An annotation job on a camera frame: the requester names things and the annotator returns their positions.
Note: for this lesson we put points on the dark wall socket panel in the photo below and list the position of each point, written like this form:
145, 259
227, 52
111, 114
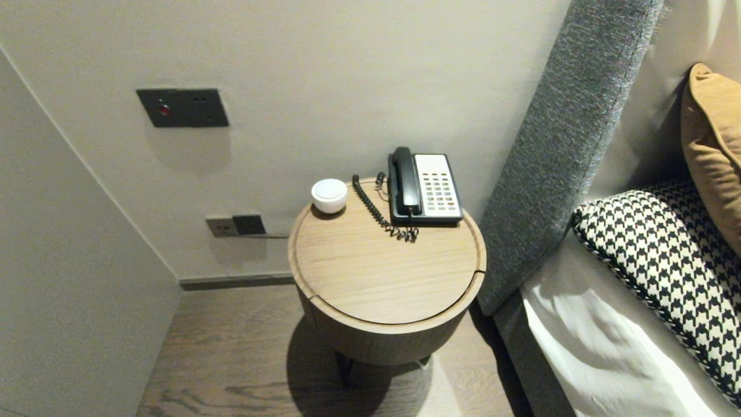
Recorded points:
191, 108

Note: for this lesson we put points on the wooden baseboard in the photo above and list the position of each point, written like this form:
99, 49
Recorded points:
231, 281

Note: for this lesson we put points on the beige padded headboard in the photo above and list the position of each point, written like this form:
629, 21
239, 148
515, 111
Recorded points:
648, 87

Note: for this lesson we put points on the round wooden nightstand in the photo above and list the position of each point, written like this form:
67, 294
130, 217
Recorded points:
382, 260

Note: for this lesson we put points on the black white desk telephone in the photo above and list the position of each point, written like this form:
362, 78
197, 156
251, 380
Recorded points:
440, 191

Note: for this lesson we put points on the grey fabric bed base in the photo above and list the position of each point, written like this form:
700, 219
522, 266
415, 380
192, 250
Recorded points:
527, 359

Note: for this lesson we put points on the black white houndstooth pillow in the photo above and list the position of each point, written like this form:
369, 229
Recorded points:
666, 260

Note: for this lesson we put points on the white bed sheet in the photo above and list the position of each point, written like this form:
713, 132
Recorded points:
608, 359

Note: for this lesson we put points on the grey and black wall outlet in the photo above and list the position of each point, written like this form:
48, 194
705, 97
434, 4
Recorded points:
231, 225

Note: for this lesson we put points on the grey fabric headboard panel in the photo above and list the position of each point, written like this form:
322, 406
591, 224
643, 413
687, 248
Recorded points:
567, 145

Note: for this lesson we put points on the mustard yellow pillow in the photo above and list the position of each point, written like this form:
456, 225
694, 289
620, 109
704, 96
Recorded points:
715, 145

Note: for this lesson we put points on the black telephone handset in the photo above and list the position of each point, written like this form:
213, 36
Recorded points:
405, 179

